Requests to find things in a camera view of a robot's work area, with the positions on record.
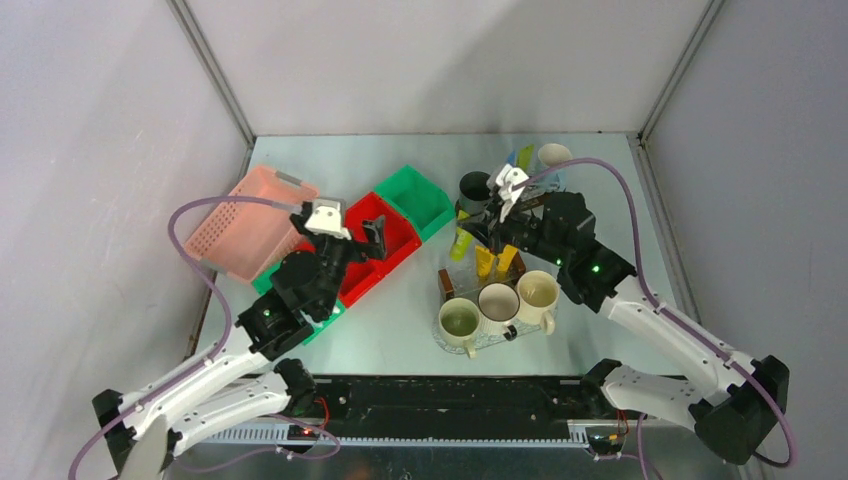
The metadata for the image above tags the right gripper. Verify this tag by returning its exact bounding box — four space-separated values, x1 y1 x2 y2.
458 197 568 268

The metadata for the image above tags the red plastic bin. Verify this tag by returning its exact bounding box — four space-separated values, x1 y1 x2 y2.
271 192 421 321

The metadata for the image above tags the light blue mug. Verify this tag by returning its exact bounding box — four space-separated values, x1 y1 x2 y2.
536 143 573 191

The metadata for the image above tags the black mug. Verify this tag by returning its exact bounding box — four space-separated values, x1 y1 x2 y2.
458 171 491 215

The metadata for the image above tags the cream mug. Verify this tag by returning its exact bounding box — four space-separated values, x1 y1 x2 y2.
516 270 560 335

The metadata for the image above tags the clear holder with brown ends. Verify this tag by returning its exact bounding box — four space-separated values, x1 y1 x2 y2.
436 254 527 303

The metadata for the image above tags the white ribbed mug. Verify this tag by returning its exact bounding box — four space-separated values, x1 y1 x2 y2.
477 283 521 341

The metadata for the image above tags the green mug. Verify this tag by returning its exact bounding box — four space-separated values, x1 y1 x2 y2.
438 298 481 359

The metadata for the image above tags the clear textured oval tray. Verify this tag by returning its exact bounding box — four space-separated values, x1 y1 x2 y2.
432 298 558 358

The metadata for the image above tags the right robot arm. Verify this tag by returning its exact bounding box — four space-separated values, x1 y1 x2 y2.
459 192 790 465

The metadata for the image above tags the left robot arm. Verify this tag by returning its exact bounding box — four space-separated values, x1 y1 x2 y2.
93 201 387 479

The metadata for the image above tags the green bin at back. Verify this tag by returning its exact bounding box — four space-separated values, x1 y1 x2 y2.
374 165 454 243

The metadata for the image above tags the green bin with toothbrushes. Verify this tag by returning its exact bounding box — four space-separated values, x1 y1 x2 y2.
252 261 347 345

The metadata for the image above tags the pink perforated basket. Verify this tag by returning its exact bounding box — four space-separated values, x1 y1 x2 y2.
183 166 319 284

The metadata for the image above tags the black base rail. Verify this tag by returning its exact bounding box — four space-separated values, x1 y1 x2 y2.
158 374 750 452

